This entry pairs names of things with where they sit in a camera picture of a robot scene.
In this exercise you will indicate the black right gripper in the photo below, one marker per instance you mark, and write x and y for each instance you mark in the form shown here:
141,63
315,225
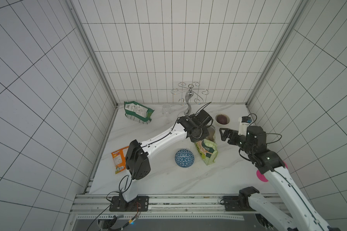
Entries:
233,137

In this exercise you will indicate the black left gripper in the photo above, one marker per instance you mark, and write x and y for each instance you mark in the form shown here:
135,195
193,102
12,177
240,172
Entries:
206,134

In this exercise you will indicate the green oats bag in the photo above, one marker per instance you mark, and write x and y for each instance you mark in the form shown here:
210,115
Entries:
207,148

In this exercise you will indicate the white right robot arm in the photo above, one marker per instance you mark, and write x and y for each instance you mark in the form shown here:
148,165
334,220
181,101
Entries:
302,216

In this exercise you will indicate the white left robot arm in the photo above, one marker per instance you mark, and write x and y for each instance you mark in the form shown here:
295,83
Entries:
135,160

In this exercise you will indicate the cream bowl with purple food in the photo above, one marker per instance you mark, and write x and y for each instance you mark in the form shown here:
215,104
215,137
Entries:
222,120

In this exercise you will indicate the blue patterned breakfast bowl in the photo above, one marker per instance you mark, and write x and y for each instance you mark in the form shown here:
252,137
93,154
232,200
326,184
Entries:
184,158

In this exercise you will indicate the clear glass cup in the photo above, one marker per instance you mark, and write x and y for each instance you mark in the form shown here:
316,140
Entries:
166,109

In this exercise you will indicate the chrome cup holder stand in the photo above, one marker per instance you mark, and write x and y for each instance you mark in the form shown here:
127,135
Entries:
189,93

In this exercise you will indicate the green white snack bag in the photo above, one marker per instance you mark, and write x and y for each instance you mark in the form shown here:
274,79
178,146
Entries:
138,112

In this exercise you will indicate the orange snack packet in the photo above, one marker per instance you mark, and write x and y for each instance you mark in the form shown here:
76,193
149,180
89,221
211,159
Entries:
119,159

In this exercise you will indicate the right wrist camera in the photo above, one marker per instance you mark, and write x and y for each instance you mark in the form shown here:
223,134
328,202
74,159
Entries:
245,122

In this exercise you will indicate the aluminium mounting rail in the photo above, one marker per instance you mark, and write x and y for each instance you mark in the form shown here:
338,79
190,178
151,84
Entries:
91,206

